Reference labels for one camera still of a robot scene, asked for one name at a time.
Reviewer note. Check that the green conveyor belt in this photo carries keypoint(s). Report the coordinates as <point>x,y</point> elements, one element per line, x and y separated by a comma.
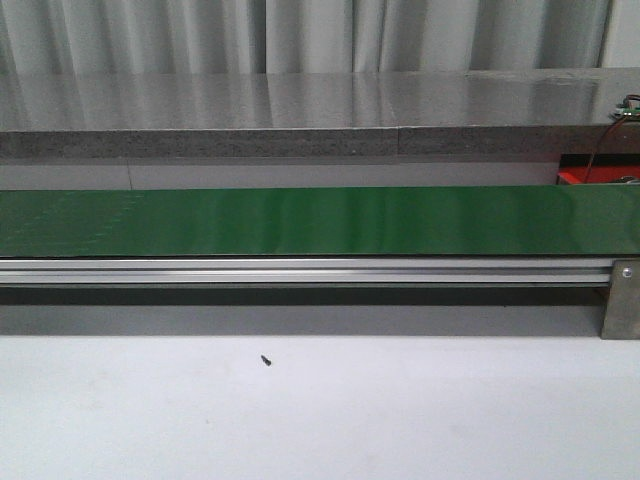
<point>598,220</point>

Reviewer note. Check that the grey granite counter slab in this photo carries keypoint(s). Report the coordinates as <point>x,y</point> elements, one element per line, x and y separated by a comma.
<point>549,111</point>

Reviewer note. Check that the red plastic tray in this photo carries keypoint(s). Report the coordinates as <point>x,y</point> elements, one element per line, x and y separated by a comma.
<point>606,168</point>

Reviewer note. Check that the small green circuit board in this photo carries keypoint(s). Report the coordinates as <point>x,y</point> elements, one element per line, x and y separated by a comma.
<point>628,109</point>

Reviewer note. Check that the grey pleated curtain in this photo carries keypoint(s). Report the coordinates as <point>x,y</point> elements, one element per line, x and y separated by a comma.
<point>82,37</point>

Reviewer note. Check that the aluminium conveyor side rail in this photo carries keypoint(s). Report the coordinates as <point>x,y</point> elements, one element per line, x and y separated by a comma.
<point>306,271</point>

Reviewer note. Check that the steel conveyor support bracket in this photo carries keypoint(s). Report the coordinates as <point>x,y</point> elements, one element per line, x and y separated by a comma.
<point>622,317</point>

